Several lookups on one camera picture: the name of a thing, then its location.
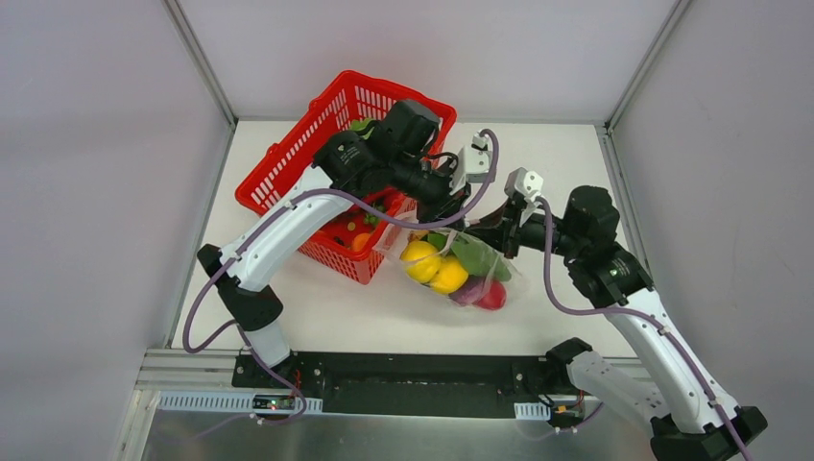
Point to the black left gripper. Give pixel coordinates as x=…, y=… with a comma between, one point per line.
x=436, y=207

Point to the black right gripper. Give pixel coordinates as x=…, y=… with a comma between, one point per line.
x=504, y=230

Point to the green romaine leaf bunch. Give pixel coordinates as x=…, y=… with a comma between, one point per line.
x=478, y=258

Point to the clear pink-dotted zip bag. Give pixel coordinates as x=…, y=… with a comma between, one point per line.
x=517, y=288

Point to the yellow lemon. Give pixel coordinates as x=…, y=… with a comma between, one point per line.
x=421, y=261
x=450, y=276

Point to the red apple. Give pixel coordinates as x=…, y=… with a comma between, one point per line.
x=494, y=296

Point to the purple red cabbage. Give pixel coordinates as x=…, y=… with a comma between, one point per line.
x=473, y=290

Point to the red plastic basket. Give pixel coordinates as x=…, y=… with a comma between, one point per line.
x=350, y=96

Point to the pale green napa cabbage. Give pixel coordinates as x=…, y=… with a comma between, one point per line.
x=362, y=126

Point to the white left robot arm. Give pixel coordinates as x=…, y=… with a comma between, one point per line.
x=351, y=165

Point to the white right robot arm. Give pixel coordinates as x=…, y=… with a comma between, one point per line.
x=685, y=412

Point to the orange tangerine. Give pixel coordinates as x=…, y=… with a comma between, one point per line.
x=360, y=242

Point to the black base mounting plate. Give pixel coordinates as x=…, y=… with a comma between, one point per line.
x=425, y=385

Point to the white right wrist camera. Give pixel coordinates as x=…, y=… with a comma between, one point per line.
x=525, y=185

